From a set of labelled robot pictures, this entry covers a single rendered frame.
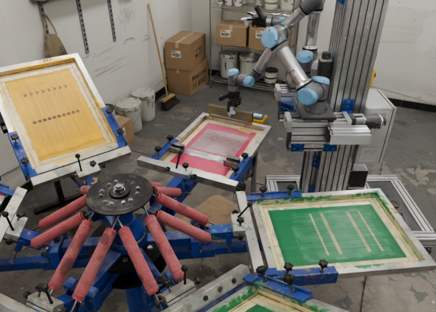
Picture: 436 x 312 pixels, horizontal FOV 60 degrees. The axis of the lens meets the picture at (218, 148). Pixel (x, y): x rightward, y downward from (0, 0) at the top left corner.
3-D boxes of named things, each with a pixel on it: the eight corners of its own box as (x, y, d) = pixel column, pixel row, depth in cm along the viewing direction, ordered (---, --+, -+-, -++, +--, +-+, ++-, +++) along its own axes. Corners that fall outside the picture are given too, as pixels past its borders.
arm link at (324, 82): (330, 95, 250) (333, 76, 243) (322, 102, 241) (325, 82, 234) (313, 91, 256) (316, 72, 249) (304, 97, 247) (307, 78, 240)
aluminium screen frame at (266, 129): (203, 116, 313) (203, 111, 311) (271, 130, 293) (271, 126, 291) (151, 165, 252) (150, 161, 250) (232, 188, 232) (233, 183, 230)
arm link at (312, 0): (322, 4, 258) (271, 50, 289) (325, 1, 266) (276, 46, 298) (311, -9, 257) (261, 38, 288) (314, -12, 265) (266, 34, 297)
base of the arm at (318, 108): (324, 104, 261) (326, 91, 255) (329, 115, 248) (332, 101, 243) (302, 105, 261) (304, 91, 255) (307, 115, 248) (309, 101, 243)
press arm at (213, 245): (360, 237, 209) (362, 229, 206) (364, 245, 204) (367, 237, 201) (132, 255, 198) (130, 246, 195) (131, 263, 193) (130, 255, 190)
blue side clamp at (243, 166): (244, 163, 258) (244, 154, 254) (251, 164, 256) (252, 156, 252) (227, 187, 234) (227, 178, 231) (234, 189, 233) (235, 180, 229)
